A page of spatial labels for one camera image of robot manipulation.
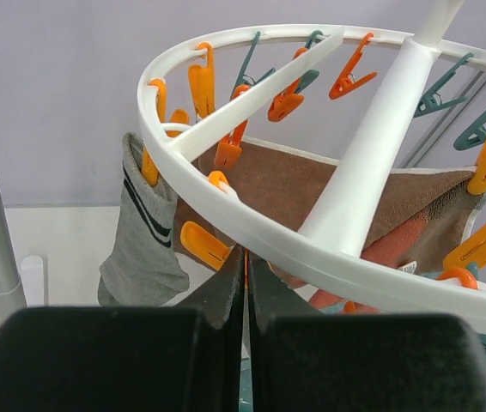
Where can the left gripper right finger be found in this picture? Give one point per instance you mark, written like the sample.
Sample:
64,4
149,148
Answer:
305,360

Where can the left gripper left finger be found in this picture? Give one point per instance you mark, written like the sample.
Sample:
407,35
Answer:
126,358

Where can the white round clip hanger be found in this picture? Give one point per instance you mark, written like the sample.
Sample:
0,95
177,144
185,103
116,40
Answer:
358,228

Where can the coral brown towel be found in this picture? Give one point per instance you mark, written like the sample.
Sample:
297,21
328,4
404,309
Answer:
423,214

